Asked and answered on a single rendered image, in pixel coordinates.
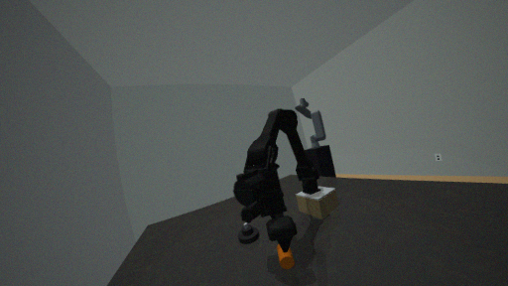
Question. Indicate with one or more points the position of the orange knob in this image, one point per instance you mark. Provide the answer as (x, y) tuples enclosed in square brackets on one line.
[(286, 259)]

